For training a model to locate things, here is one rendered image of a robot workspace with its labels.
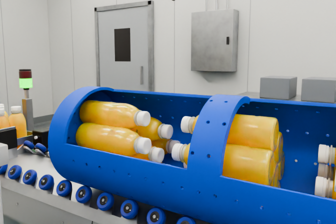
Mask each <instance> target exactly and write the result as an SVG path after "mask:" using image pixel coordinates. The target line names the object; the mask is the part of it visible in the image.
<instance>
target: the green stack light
mask: <svg viewBox="0 0 336 224"><path fill-rule="evenodd" d="M19 87H20V88H32V87H33V82H32V78H19Z"/></svg>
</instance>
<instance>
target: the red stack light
mask: <svg viewBox="0 0 336 224"><path fill-rule="evenodd" d="M18 73H19V79H31V78H32V71H19V72H18Z"/></svg>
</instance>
